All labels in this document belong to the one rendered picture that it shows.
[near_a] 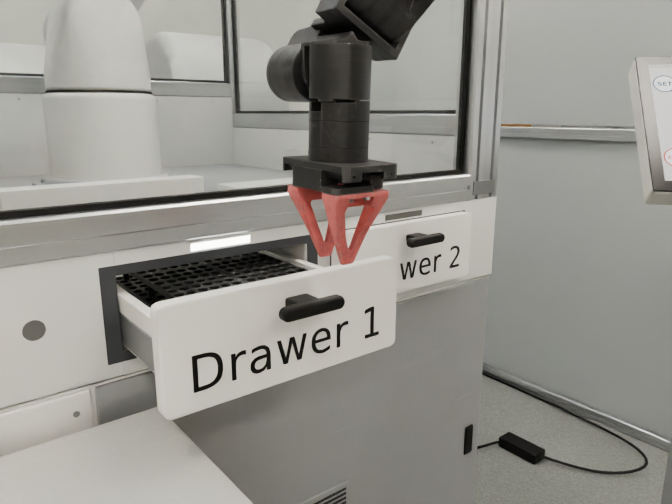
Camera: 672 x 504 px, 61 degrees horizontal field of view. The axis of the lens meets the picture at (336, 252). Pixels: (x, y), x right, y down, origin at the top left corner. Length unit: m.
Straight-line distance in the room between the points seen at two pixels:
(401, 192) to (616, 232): 1.35
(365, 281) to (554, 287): 1.70
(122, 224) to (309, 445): 0.44
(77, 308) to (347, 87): 0.37
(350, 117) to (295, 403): 0.47
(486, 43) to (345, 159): 0.54
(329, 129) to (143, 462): 0.37
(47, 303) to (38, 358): 0.06
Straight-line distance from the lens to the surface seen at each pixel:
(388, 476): 1.06
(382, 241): 0.85
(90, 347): 0.69
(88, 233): 0.66
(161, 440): 0.65
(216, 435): 0.80
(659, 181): 1.14
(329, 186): 0.52
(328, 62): 0.52
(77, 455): 0.65
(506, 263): 2.39
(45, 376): 0.68
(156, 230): 0.67
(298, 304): 0.55
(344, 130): 0.52
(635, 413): 2.29
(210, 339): 0.55
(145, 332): 0.62
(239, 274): 0.70
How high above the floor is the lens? 1.09
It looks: 14 degrees down
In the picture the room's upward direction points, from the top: straight up
